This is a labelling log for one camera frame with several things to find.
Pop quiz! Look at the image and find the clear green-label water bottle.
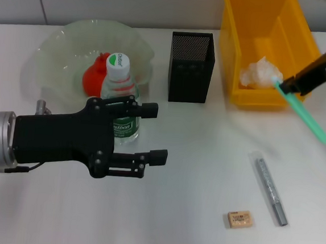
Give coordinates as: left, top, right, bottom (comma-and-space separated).
96, 51, 147, 147

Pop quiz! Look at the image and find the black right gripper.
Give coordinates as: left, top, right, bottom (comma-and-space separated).
279, 38, 326, 98

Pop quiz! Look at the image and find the black mesh pen holder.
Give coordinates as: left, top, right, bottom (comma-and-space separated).
166, 30, 218, 106

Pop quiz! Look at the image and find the orange toy fruit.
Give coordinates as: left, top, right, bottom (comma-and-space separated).
81, 51, 112, 100

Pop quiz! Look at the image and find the yellow plastic bin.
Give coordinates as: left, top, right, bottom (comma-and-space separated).
212, 0, 326, 117

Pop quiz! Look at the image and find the silver left cable connector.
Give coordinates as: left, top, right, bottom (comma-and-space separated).
36, 98, 53, 115

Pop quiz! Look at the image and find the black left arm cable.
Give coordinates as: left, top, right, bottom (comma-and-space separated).
3, 159, 40, 177

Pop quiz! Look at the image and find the mint green pen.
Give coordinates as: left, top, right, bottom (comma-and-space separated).
266, 76, 326, 146

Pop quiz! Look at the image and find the silver glitter pen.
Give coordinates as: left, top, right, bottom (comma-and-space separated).
242, 151, 295, 227

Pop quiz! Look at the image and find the beige eraser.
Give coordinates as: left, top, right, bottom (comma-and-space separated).
226, 208, 253, 230

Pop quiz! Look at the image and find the white paper ball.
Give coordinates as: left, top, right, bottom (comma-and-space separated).
238, 53, 286, 91

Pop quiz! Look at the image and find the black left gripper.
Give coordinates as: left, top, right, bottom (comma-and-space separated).
10, 89, 121, 180

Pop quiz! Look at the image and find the green glass fruit plate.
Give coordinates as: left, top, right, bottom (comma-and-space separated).
24, 14, 158, 115

